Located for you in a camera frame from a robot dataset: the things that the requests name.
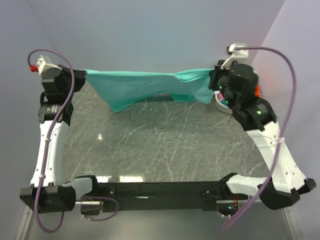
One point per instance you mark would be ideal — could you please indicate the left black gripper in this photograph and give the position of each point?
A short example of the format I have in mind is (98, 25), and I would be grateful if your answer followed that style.
(80, 77)

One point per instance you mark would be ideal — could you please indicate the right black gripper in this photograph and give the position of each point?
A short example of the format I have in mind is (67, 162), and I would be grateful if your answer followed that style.
(216, 73)

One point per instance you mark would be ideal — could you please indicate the teal t shirt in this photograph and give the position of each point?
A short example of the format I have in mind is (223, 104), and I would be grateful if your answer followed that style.
(120, 89)

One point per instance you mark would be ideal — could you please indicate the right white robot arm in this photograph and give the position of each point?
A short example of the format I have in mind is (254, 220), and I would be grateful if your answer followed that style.
(285, 183)

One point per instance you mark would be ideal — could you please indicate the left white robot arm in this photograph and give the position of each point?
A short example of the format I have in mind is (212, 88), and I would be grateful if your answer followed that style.
(46, 191)

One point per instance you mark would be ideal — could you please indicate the orange t shirt in basket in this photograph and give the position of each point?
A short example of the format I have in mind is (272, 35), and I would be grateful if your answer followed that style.
(257, 91)

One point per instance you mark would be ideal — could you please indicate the pink cloth in basket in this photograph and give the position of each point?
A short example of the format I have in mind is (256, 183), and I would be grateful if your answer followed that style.
(220, 97)

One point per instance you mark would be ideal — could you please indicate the white laundry basket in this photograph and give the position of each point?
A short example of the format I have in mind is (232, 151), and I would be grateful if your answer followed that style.
(222, 105)

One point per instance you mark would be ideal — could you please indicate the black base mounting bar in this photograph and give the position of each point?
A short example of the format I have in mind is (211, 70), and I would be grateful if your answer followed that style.
(137, 196)

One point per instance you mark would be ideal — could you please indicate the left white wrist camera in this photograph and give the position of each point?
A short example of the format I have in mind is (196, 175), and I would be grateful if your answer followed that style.
(43, 63)

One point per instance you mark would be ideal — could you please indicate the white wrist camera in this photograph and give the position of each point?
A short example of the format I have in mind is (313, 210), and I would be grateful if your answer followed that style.
(238, 54)
(43, 63)

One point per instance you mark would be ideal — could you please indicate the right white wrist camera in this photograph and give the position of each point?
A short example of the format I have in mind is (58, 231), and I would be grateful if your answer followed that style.
(238, 54)

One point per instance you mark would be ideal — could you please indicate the aluminium rail frame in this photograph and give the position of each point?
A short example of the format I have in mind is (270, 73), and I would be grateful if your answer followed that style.
(258, 223)

